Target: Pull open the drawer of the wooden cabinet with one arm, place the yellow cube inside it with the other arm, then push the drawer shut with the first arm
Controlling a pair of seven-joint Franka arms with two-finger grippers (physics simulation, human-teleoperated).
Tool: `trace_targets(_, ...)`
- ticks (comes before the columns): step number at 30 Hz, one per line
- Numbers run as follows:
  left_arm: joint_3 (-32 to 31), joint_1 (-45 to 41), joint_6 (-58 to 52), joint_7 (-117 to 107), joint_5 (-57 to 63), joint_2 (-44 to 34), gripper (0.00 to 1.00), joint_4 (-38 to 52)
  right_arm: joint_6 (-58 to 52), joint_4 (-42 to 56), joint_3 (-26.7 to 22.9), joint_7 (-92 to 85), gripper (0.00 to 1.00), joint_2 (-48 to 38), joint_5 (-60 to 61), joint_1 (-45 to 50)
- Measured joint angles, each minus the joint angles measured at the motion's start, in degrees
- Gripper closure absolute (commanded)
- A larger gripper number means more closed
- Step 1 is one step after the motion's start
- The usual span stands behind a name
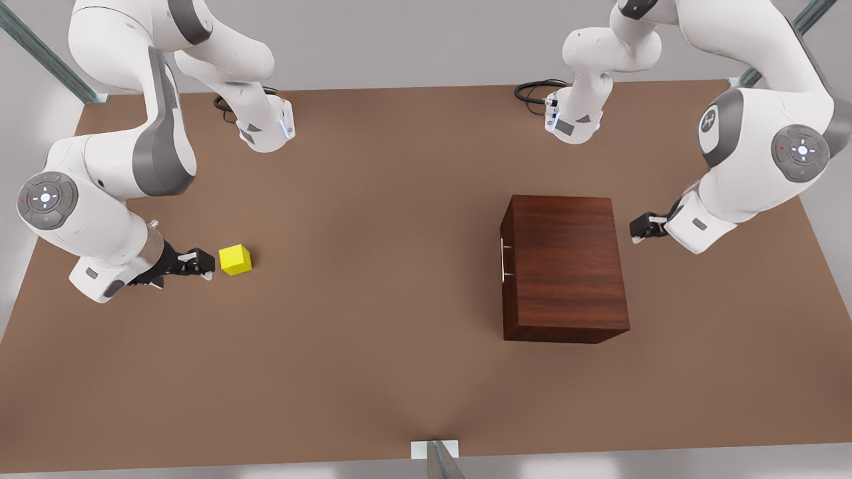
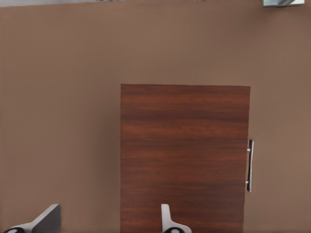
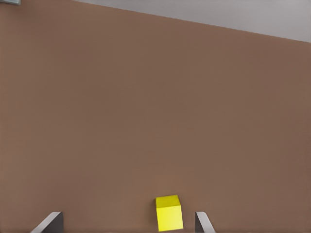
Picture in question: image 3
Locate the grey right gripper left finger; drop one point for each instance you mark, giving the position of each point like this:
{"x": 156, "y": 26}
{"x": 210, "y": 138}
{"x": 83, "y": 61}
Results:
{"x": 52, "y": 223}

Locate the yellow cube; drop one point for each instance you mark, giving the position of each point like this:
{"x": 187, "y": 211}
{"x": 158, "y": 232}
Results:
{"x": 169, "y": 214}

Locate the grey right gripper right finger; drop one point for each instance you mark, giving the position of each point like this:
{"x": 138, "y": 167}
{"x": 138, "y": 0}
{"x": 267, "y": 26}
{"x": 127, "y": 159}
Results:
{"x": 202, "y": 224}

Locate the silver frame post foot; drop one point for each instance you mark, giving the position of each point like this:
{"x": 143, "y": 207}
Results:
{"x": 11, "y": 2}

